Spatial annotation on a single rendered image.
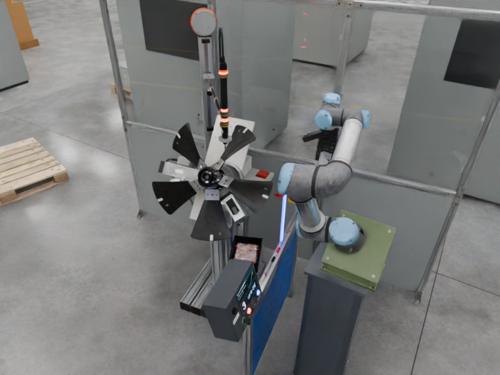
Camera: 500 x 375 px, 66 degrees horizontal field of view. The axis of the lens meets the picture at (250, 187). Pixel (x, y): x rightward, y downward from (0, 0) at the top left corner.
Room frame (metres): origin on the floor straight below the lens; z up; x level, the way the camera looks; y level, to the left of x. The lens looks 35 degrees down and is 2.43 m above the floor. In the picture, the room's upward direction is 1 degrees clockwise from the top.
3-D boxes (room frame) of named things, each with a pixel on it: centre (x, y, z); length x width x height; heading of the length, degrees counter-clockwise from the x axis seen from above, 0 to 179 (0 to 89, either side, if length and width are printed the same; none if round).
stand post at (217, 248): (1.95, 0.22, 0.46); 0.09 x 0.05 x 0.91; 68
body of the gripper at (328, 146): (1.61, -0.36, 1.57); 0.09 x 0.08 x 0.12; 67
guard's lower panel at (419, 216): (2.47, -0.14, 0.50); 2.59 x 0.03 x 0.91; 68
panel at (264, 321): (1.58, -0.16, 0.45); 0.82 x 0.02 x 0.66; 158
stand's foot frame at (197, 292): (2.04, 0.18, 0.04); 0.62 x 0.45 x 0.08; 158
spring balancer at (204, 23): (2.51, 0.30, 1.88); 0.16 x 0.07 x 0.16; 103
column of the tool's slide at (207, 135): (2.51, 0.30, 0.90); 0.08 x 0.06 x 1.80; 103
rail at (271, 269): (1.58, -0.16, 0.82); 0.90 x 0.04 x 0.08; 158
